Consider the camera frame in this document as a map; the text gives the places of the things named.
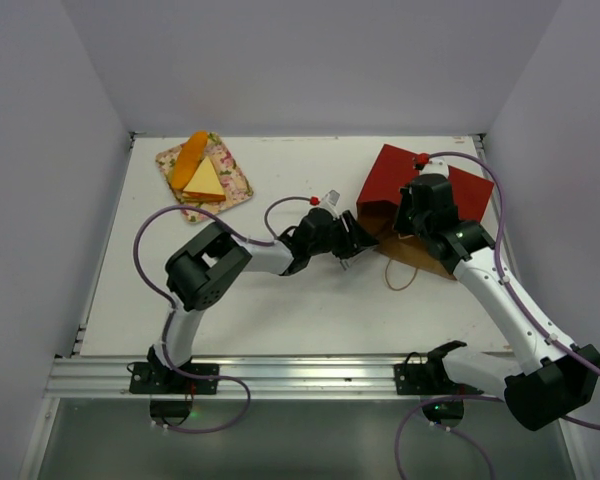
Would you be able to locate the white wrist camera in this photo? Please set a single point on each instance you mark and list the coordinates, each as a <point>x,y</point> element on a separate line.
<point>426,164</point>
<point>328,202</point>

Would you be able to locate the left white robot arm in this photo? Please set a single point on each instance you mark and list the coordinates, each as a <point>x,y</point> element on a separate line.
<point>203,270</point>

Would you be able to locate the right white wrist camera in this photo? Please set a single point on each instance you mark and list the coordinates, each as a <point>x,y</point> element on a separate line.
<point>426,164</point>

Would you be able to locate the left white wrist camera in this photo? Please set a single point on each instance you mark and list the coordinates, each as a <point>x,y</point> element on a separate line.
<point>328,202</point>

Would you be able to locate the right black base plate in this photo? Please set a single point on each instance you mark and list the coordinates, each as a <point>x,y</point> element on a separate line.
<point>420,374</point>

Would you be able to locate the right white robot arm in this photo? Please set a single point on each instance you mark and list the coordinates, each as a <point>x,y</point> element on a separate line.
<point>554,375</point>

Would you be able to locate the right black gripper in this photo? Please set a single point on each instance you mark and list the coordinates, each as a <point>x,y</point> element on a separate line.
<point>410,218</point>

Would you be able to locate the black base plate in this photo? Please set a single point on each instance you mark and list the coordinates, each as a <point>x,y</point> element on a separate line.
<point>147,379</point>
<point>420,374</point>

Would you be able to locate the aluminium mounting rail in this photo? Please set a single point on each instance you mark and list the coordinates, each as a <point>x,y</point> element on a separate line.
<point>268,378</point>

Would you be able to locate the orange fake sandwich bread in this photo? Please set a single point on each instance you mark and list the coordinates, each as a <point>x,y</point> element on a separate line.
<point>205,185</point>

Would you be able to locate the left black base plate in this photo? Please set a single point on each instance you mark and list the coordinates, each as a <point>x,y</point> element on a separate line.
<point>147,379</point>

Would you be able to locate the red paper bag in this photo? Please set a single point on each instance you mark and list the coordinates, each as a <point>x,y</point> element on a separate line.
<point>439,254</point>

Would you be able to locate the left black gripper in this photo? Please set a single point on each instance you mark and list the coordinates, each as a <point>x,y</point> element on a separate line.
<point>361,239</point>

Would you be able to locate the floral patterned tray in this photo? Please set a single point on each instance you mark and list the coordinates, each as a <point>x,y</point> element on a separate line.
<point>233,180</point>

